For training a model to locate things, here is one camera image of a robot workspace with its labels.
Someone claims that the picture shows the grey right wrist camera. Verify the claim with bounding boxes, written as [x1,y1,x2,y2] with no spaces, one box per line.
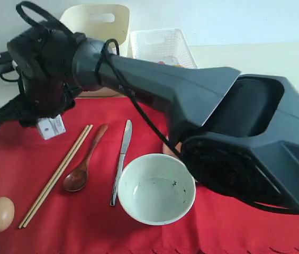
[0,51,15,74]

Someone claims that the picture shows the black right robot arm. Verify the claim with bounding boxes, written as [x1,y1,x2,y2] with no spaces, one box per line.
[0,28,299,213]

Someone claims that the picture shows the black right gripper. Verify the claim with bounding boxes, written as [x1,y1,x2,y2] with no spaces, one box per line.
[0,76,76,127]

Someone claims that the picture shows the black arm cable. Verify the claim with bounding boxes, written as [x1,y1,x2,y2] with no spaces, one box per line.
[0,1,299,216]

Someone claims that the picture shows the silver table knife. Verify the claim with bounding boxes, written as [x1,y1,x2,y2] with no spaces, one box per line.
[110,120,132,206]

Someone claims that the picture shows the brown round plate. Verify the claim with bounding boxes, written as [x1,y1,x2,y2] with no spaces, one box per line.
[162,142,182,159]

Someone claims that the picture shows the white woven plastic basket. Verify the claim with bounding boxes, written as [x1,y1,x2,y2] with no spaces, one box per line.
[130,29,197,69]

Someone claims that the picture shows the brown wooden spoon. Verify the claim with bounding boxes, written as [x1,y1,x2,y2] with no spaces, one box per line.
[63,124,108,192]

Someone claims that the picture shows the red scalloped table cloth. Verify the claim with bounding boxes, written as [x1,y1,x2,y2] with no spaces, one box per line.
[0,98,299,253]

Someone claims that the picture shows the cream plastic bin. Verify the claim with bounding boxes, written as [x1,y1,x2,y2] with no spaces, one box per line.
[59,3,131,98]

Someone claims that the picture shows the pale green bowl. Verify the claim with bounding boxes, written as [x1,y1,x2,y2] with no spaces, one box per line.
[117,153,196,225]

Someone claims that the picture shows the blue white milk carton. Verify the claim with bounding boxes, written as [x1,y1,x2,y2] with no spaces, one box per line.
[36,114,66,140]

